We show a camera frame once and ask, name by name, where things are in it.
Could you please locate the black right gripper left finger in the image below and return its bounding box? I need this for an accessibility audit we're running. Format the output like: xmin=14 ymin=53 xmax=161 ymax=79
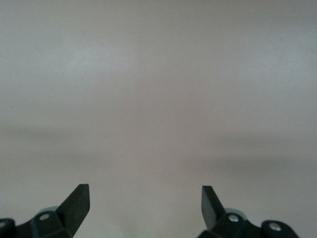
xmin=0 ymin=183 xmax=91 ymax=238

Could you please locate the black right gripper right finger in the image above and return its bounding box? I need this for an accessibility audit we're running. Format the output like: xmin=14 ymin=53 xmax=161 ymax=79
xmin=197 ymin=185 xmax=299 ymax=238

